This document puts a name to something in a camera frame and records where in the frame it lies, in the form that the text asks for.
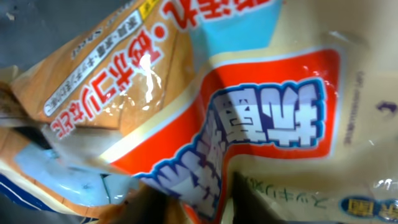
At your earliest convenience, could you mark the large cream snack bag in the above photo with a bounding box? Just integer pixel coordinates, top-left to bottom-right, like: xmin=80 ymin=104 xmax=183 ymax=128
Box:
xmin=0 ymin=0 xmax=398 ymax=224

